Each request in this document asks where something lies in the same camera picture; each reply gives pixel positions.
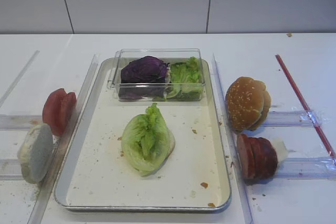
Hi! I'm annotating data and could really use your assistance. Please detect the green lettuce in container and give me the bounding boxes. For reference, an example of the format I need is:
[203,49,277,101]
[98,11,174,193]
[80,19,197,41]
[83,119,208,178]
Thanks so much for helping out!
[153,57,203,101]

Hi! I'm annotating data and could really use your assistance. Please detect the bun slice under lettuce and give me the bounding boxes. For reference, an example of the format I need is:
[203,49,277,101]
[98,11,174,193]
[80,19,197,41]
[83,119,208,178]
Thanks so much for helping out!
[168,130,175,156]

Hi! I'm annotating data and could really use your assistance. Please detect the lettuce leaf on tray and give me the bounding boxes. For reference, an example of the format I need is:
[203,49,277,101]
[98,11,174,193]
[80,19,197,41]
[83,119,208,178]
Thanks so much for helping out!
[121,103,170,176]

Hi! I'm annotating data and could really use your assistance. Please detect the front meat patty slice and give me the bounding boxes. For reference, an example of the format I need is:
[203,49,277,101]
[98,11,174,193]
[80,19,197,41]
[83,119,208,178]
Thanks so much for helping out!
[237,134,255,179]

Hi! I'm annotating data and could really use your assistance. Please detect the meat patty slice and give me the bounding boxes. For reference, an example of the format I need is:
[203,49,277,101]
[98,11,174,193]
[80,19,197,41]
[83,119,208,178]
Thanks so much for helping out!
[258,137,278,179]
[237,134,255,179]
[248,137,266,179]

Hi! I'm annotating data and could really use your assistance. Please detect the white cheese slice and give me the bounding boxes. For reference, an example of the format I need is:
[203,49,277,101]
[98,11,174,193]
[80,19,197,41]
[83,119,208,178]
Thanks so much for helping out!
[271,138,288,165]

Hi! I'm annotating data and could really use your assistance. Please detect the pale bread bun half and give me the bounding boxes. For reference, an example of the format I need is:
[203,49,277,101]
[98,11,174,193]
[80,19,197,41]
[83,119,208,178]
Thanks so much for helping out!
[17,123,54,184]

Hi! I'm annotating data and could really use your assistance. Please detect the purple cabbage leaves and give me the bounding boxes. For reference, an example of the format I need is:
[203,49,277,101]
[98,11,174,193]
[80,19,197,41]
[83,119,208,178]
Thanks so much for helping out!
[119,56,168,100]

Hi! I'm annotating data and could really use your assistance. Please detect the clear plastic container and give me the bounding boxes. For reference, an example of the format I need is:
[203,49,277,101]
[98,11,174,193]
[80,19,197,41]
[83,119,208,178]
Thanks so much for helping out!
[107,48,205,101]

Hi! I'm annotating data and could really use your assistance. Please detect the rear bun half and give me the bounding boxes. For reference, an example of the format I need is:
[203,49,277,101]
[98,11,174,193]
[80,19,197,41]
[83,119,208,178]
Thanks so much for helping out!
[248,90,271,131]

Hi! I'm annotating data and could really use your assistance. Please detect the metal baking tray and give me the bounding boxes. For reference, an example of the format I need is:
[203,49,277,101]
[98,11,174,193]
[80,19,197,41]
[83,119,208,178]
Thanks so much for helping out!
[55,59,232,212]

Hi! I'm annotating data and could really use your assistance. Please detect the right upper clear channel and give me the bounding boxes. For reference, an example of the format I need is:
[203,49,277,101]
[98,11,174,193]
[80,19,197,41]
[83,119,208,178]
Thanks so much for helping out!
[261,110,331,127]

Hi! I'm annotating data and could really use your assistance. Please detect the clear channel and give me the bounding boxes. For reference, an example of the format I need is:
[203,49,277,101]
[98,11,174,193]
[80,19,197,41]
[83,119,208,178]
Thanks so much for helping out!
[261,110,331,127]
[274,157,335,180]
[1,114,43,131]

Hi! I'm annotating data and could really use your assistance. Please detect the right lower clear channel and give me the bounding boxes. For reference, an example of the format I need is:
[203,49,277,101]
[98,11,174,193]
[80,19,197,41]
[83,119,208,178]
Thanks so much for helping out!
[274,157,335,180]

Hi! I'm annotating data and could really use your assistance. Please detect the left upper clear channel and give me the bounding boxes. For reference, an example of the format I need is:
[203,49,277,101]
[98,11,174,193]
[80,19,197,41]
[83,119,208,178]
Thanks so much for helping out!
[1,114,43,131]

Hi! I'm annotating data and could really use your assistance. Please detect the red plastic rail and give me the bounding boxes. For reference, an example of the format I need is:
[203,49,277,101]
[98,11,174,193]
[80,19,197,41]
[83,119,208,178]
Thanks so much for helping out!
[275,55,335,162]

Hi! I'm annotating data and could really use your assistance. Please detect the left clear long rail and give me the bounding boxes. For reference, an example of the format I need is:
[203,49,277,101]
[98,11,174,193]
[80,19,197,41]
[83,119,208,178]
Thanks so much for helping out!
[28,54,99,223]

